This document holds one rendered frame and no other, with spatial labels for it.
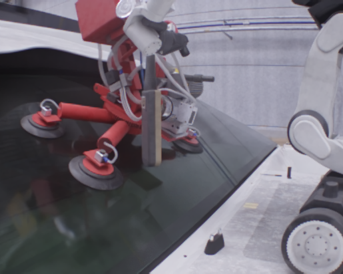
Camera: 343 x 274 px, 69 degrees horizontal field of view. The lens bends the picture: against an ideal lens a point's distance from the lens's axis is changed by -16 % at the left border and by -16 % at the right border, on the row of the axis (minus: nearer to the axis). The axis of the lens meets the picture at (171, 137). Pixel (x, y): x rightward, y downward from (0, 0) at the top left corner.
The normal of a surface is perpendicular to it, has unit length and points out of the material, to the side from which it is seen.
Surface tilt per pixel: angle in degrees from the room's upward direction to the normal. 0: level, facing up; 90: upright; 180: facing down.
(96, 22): 90
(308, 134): 90
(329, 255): 90
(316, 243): 90
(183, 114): 82
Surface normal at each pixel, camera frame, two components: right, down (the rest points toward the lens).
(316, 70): -0.60, 0.51
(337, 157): -0.30, 0.36
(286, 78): -0.47, 0.12
